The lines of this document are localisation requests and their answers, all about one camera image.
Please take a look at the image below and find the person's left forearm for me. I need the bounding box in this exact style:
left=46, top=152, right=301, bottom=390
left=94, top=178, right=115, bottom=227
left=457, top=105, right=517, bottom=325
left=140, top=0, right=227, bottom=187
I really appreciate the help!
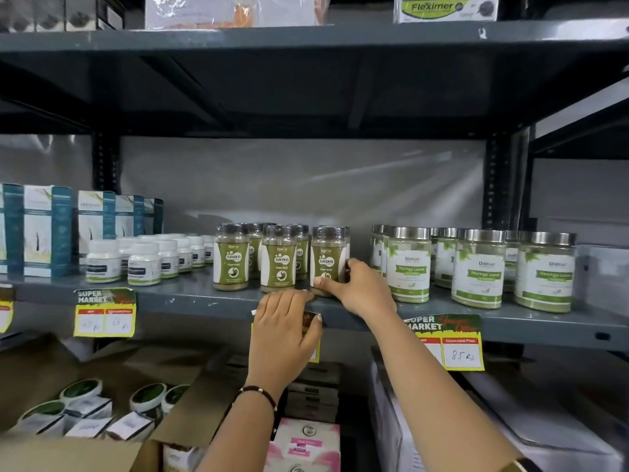
left=196, top=381, right=284, bottom=472

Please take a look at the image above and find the person's left hand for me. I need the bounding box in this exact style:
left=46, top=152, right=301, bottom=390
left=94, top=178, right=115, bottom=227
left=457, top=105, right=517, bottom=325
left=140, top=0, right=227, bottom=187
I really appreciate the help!
left=246, top=289, right=323, bottom=394

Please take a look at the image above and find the row of dark printed boxes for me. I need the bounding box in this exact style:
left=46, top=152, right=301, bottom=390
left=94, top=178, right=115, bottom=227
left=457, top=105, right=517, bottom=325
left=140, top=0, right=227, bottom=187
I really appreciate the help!
left=0, top=0, right=124, bottom=33

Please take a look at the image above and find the group of small white bottles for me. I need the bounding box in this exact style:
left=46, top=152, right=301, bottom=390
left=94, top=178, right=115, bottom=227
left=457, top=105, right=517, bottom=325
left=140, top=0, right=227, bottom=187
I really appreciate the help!
left=86, top=234, right=217, bottom=287

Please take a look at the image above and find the yellow price tag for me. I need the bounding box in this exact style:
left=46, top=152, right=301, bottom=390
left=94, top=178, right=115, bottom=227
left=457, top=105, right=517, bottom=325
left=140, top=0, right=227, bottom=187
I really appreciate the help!
left=0, top=285, right=15, bottom=335
left=403, top=314, right=485, bottom=372
left=251, top=309, right=323, bottom=363
left=73, top=288, right=137, bottom=339

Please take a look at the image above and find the person's right forearm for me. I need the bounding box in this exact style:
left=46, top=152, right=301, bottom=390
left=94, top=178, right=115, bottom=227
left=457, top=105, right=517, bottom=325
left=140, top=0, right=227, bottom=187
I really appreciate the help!
left=366, top=305, right=529, bottom=472

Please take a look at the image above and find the large white carton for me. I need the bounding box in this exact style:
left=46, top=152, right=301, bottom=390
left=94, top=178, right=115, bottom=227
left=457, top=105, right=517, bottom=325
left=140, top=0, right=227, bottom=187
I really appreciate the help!
left=369, top=346, right=626, bottom=472

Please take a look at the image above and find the green and white box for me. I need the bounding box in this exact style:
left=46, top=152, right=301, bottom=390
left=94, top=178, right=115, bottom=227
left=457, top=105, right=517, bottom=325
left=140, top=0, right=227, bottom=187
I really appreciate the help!
left=394, top=0, right=500, bottom=24

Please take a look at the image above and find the small white carton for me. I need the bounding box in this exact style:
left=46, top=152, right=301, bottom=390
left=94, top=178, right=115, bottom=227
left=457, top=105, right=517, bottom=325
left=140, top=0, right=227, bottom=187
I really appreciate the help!
left=12, top=415, right=66, bottom=436
left=105, top=412, right=156, bottom=443
left=63, top=417, right=115, bottom=439
left=63, top=396, right=114, bottom=421

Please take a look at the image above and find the teal and white carton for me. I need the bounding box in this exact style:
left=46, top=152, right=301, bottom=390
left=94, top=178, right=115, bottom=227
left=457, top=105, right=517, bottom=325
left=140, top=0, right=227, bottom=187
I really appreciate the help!
left=77, top=190, right=117, bottom=267
left=23, top=185, right=75, bottom=279
left=115, top=194, right=145, bottom=239
left=0, top=184, right=25, bottom=275
left=143, top=197, right=165, bottom=236

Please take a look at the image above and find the round green-lid jar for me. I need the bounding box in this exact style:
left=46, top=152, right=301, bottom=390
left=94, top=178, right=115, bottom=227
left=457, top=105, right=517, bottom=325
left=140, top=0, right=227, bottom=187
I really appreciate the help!
left=19, top=400, right=67, bottom=424
left=162, top=384, right=191, bottom=414
left=60, top=378, right=104, bottom=404
left=129, top=383, right=168, bottom=419

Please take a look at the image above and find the clear powder jar green label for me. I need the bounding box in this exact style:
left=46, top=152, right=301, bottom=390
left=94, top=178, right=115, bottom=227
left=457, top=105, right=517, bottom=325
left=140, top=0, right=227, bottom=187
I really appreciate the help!
left=310, top=226, right=350, bottom=297

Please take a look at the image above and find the pink and white box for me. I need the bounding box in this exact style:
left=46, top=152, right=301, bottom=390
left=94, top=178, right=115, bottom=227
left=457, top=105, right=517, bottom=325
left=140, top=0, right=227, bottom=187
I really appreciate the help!
left=264, top=417, right=342, bottom=472

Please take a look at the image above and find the group of green-label powder jars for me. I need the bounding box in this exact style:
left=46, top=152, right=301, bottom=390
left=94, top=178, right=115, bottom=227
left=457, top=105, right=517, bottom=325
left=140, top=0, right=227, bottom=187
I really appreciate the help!
left=213, top=222, right=312, bottom=294

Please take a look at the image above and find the grey metal shelf rack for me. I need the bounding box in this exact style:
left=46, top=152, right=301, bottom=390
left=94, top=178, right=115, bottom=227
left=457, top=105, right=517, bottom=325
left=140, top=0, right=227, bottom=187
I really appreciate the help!
left=0, top=17, right=629, bottom=357

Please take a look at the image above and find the group of silver-lid jars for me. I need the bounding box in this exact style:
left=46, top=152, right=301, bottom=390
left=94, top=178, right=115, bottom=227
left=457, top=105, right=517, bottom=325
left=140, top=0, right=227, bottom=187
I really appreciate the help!
left=371, top=224, right=578, bottom=314

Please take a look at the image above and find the dark beaded bracelet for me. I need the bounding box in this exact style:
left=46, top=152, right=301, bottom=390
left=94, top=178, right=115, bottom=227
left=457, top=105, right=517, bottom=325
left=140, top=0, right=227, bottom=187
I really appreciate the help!
left=238, top=385, right=279, bottom=413

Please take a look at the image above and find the person's right hand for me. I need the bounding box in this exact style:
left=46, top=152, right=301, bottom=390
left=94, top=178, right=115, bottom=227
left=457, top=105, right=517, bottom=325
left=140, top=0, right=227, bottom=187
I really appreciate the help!
left=314, top=259, right=398, bottom=321

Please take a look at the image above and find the gold wrist watch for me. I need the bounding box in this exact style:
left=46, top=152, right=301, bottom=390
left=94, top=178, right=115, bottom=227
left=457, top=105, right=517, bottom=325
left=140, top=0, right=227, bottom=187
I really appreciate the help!
left=500, top=457, right=542, bottom=472

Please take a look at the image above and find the open brown cardboard box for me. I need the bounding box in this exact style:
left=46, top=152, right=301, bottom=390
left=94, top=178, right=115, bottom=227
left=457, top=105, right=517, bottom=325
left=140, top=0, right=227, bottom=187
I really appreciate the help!
left=0, top=333, right=238, bottom=472

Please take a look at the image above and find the stack of dark boxes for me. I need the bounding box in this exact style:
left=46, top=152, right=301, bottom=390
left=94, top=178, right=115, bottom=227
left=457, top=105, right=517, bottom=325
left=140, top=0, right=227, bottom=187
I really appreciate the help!
left=284, top=361, right=343, bottom=424

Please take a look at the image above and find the clear plastic wrapped packet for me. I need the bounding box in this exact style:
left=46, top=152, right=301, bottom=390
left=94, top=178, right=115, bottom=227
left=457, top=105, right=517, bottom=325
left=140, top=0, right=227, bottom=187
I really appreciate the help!
left=144, top=0, right=326, bottom=29

